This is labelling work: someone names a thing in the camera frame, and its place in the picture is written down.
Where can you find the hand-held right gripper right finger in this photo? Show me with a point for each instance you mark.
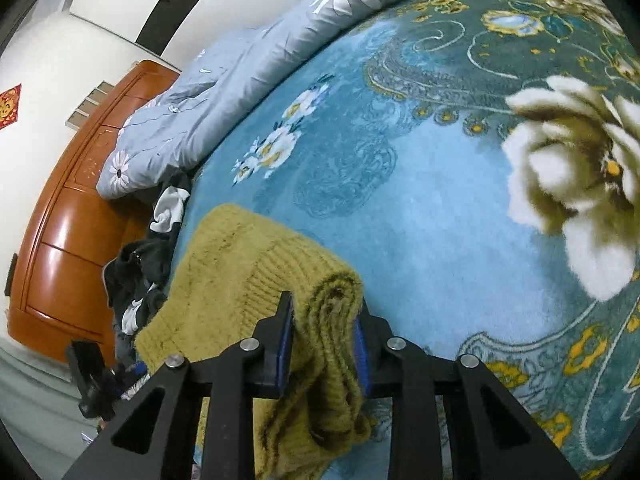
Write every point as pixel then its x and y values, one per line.
pixel 361 360

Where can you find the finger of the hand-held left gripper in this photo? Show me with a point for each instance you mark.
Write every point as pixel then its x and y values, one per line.
pixel 131 377

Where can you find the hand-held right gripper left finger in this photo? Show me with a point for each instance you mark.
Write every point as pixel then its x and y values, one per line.
pixel 286 340

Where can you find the olive green knit sweater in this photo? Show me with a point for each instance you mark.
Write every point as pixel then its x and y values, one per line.
pixel 240 270

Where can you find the dark grey garment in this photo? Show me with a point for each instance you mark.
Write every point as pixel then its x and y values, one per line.
pixel 122 347

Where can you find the black and white striped garment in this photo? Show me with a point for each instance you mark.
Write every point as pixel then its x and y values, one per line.
pixel 132 317

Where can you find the wooden headboard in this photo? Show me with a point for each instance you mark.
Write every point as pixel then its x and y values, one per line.
pixel 65 240

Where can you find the teal floral blanket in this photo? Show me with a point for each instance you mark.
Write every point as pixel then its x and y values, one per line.
pixel 425 210

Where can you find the white cloth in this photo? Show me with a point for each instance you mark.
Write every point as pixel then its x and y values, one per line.
pixel 162 210

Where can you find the light blue floral quilt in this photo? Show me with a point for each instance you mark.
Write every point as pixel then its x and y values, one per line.
pixel 210 110

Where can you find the white wardrobe with black stripe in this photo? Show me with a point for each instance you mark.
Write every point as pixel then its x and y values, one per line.
pixel 125 5

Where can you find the dark wall fixture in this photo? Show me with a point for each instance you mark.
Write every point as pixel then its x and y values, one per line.
pixel 11 275

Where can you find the red wall decoration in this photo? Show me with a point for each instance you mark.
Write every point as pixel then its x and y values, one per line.
pixel 9 107

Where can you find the wall switch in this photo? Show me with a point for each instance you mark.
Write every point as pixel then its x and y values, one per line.
pixel 106 86

